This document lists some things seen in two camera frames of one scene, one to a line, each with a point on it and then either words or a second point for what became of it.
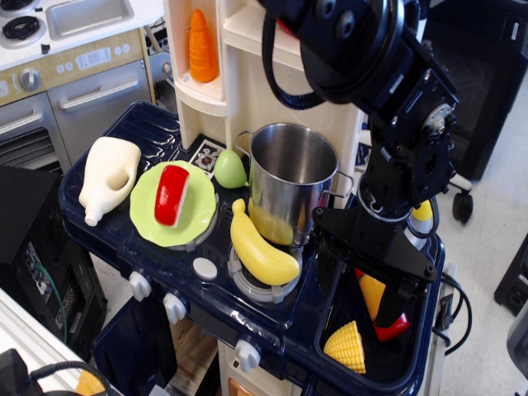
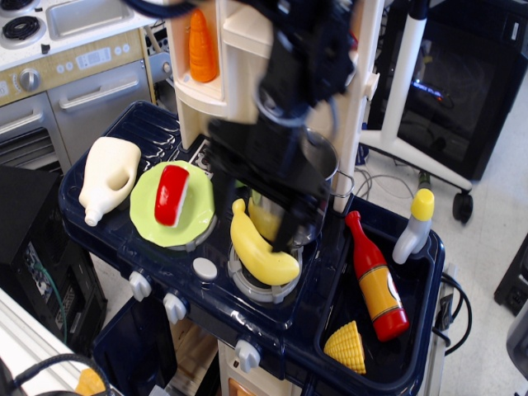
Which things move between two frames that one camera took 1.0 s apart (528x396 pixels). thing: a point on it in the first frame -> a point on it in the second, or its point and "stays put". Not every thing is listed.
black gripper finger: x=330 y=256 -> x=224 y=187
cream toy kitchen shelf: x=242 y=93 stays put
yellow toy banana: x=265 y=258 stays put
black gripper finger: x=396 y=297 -> x=299 y=219
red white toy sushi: x=171 y=195 stays put
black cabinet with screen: x=481 y=47 stays put
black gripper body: x=380 y=238 -> x=272 y=155
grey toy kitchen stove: x=69 y=69 stays put
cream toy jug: x=110 y=177 stays put
